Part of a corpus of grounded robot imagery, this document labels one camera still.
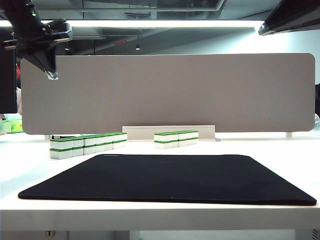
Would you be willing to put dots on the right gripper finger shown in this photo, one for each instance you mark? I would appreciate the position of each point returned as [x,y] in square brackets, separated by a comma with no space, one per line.
[300,12]
[287,29]

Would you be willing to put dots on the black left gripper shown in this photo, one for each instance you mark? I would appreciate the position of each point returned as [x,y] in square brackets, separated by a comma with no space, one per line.
[32,40]

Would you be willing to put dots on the small ceiling spot light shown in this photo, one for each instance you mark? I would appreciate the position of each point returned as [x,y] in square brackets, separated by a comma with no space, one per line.
[138,47]
[67,49]

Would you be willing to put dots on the red background object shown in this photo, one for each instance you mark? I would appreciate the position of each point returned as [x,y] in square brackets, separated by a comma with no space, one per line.
[18,72]

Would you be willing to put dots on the black monitor panel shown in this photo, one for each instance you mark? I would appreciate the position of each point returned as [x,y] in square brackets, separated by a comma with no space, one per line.
[7,87]

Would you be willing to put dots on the bright green box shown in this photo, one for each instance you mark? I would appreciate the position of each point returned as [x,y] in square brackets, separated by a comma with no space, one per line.
[17,126]

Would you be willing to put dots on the pale green white box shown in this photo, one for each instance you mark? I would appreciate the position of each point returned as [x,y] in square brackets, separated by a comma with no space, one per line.
[6,127]

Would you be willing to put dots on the dark pen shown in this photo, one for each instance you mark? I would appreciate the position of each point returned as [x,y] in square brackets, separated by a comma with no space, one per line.
[55,136]

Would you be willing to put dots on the red ceiling sign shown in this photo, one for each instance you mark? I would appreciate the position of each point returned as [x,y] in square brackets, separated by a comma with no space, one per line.
[121,42]

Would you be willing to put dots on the clear plastic bottle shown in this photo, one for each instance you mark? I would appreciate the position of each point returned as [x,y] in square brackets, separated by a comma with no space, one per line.
[317,122]

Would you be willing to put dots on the long white light strip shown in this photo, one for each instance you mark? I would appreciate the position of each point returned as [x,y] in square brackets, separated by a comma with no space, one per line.
[150,23]

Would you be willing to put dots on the grey desk partition panel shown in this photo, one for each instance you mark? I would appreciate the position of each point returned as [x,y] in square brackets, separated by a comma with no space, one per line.
[160,95]

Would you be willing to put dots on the black mouse mat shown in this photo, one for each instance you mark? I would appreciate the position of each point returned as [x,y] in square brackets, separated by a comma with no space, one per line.
[160,180]

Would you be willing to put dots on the metal table screw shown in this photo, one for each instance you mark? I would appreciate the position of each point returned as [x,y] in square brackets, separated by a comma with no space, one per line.
[51,233]

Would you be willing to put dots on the striped object under table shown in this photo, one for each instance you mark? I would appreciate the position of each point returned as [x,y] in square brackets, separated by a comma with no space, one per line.
[317,235]

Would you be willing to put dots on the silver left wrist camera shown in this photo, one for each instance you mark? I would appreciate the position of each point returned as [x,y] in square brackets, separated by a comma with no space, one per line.
[60,27]

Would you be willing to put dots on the white partition foot bracket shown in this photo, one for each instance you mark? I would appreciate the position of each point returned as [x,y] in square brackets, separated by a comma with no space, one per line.
[47,137]
[289,134]

